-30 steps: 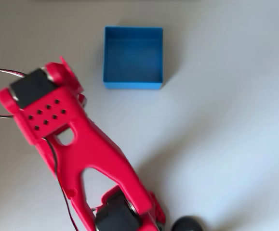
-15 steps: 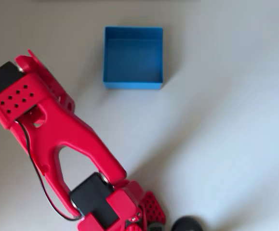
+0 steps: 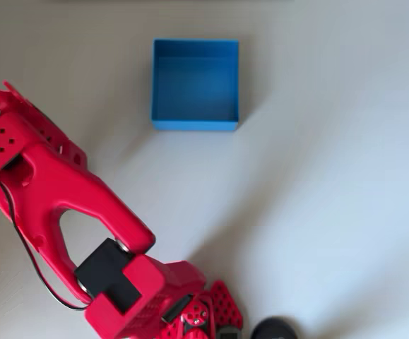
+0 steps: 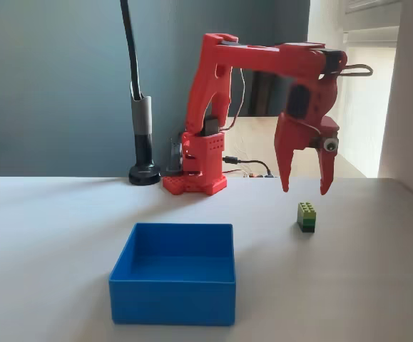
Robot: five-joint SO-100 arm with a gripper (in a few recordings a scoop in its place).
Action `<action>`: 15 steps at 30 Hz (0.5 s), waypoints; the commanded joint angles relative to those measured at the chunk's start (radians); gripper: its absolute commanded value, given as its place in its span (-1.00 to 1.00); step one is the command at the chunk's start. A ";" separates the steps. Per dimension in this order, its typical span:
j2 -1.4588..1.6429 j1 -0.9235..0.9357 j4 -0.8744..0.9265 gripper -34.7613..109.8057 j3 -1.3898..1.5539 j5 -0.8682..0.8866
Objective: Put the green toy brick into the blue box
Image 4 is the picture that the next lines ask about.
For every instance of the black gooseneck stand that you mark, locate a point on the black gooseneck stand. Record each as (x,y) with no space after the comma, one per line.
(142,114)

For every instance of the red robot arm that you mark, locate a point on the red robot arm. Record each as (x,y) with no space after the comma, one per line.
(256,53)

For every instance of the bright window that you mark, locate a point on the bright window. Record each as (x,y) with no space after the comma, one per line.
(370,117)

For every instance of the green lego brick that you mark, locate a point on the green lego brick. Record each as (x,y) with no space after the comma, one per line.
(306,217)

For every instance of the grey table clamp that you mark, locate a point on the grey table clamp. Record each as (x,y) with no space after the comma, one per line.
(174,156)

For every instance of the blue plastic box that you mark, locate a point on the blue plastic box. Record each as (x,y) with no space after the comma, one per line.
(170,303)

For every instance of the red gripper with motor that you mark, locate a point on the red gripper with motor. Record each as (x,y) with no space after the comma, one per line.
(296,137)

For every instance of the dark board leaning on wall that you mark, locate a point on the dark board leaning on wall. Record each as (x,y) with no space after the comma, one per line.
(263,96)

